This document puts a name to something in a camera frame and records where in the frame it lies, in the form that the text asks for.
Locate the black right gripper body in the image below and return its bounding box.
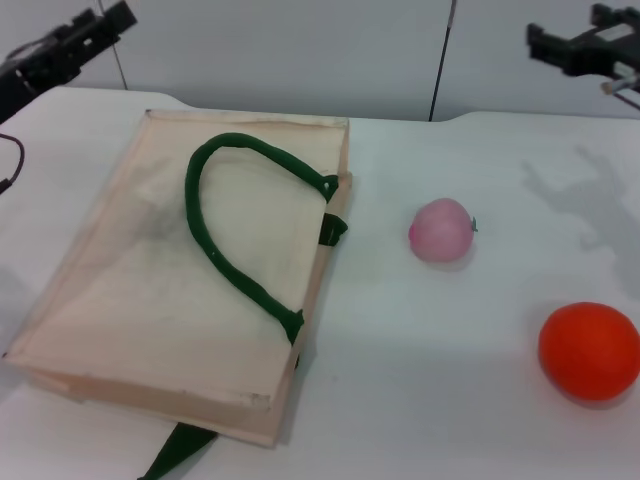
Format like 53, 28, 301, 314
564, 19, 640, 82

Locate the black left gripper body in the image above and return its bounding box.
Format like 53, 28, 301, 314
0, 19, 102, 124

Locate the beige bag with green handles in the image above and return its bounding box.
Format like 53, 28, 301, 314
2, 108, 354, 467

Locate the pink peach toy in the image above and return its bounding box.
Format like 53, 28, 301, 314
408, 197, 480, 264

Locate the orange fruit toy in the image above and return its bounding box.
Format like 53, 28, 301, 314
537, 301, 640, 404

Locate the right wrist cable connector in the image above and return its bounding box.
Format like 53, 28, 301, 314
599, 74, 640, 110

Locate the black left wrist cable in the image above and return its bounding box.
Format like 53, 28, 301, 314
0, 133, 27, 197

